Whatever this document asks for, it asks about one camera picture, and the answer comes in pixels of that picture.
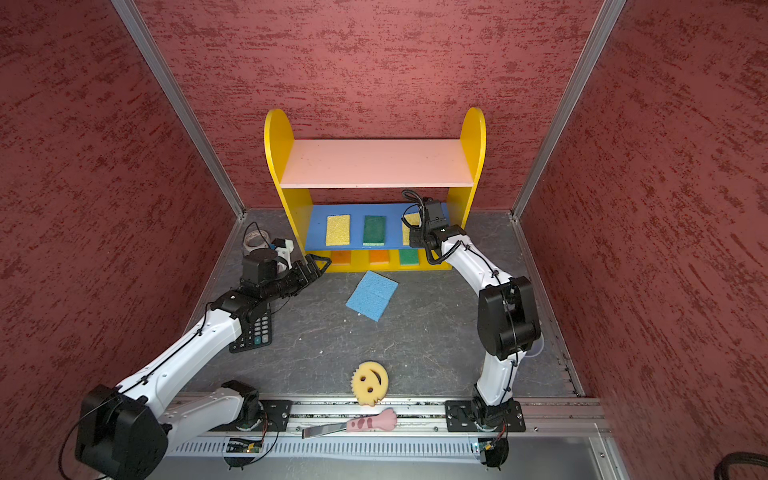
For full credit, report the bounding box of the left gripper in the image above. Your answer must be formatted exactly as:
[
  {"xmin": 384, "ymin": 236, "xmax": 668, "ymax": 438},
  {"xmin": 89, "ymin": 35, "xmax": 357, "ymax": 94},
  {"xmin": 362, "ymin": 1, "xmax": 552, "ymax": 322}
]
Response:
[{"xmin": 263, "ymin": 254, "xmax": 332, "ymax": 302}]

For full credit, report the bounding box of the orange sponge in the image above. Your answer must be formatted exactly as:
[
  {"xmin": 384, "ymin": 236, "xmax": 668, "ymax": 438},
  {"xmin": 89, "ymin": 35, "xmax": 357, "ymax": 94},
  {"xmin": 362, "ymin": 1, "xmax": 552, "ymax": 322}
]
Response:
[
  {"xmin": 369, "ymin": 250, "xmax": 390, "ymax": 265},
  {"xmin": 331, "ymin": 250, "xmax": 352, "ymax": 266}
]

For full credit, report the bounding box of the light green sponge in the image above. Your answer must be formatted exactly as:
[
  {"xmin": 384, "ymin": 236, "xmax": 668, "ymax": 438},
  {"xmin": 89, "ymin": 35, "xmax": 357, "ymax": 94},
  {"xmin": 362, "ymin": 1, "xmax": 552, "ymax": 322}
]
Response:
[{"xmin": 399, "ymin": 249, "xmax": 420, "ymax": 266}]

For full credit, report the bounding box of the dark green sponge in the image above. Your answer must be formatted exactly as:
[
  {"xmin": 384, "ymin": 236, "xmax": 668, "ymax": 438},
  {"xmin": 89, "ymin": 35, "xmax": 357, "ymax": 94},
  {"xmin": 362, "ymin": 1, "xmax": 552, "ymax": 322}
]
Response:
[{"xmin": 362, "ymin": 215, "xmax": 387, "ymax": 247}]

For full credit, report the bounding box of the orange sponge front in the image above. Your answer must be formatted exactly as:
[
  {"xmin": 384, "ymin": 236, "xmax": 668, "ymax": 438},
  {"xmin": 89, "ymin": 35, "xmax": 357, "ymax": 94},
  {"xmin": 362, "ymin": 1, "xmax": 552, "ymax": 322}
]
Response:
[{"xmin": 369, "ymin": 250, "xmax": 390, "ymax": 265}]

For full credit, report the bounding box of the blue sponge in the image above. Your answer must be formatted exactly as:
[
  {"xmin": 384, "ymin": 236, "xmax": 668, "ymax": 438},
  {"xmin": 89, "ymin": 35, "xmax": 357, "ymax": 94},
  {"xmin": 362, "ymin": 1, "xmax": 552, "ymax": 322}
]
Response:
[
  {"xmin": 346, "ymin": 282, "xmax": 394, "ymax": 321},
  {"xmin": 360, "ymin": 271, "xmax": 399, "ymax": 301}
]

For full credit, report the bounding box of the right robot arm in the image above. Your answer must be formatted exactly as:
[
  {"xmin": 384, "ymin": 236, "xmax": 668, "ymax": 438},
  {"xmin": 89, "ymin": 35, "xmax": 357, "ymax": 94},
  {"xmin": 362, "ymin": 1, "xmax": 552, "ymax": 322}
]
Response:
[{"xmin": 401, "ymin": 189, "xmax": 541, "ymax": 431}]

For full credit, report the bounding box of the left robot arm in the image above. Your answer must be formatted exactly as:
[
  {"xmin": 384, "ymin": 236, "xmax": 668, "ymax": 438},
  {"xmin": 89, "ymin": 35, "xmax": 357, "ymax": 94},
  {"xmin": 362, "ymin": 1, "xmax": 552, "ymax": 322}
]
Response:
[{"xmin": 70, "ymin": 245, "xmax": 332, "ymax": 479}]

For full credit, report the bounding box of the yellow shelf with coloured boards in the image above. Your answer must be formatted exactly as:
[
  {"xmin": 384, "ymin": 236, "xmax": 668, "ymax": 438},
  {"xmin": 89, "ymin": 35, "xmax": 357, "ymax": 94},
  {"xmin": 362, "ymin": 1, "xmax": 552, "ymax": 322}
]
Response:
[{"xmin": 264, "ymin": 107, "xmax": 487, "ymax": 273}]

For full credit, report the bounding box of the clear tape roll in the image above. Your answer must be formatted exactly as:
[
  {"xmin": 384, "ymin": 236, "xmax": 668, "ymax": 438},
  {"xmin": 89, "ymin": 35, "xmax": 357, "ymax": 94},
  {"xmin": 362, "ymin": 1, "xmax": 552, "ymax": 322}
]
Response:
[{"xmin": 242, "ymin": 229, "xmax": 271, "ymax": 255}]

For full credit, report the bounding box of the black calculator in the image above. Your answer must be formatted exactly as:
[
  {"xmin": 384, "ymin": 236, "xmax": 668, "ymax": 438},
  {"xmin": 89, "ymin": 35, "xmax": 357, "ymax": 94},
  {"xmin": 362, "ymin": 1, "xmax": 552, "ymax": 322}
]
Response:
[{"xmin": 228, "ymin": 303, "xmax": 273, "ymax": 354}]

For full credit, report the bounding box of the yellow smiley face sponge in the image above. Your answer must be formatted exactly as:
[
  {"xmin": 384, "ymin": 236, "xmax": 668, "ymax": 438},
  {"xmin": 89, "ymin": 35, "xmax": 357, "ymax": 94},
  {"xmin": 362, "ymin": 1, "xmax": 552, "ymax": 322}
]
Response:
[{"xmin": 350, "ymin": 361, "xmax": 389, "ymax": 406}]

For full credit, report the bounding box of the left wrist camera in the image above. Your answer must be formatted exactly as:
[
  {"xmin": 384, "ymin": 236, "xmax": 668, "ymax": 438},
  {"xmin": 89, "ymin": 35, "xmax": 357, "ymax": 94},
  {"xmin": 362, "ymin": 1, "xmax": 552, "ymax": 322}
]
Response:
[{"xmin": 271, "ymin": 238, "xmax": 294, "ymax": 270}]

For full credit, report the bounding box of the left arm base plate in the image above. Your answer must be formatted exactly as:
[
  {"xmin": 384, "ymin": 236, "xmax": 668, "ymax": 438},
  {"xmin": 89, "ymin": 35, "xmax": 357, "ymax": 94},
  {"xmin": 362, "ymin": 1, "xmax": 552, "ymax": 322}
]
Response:
[{"xmin": 212, "ymin": 399, "xmax": 294, "ymax": 435}]

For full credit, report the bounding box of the pink handled scraper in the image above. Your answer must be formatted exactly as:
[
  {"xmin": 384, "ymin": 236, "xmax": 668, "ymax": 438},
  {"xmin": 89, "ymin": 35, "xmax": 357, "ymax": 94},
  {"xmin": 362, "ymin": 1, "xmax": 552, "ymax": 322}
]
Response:
[{"xmin": 301, "ymin": 408, "xmax": 398, "ymax": 439}]

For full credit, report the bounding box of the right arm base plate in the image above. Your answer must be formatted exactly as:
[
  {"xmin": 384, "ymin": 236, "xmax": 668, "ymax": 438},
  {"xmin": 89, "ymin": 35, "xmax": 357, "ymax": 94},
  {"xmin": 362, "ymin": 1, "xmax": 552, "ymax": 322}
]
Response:
[{"xmin": 444, "ymin": 397, "xmax": 526, "ymax": 433}]

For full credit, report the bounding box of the black cable corner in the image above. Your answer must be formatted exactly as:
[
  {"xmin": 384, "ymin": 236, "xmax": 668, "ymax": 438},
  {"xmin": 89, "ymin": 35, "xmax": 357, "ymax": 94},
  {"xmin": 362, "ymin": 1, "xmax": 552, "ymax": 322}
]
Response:
[{"xmin": 713, "ymin": 451, "xmax": 768, "ymax": 480}]

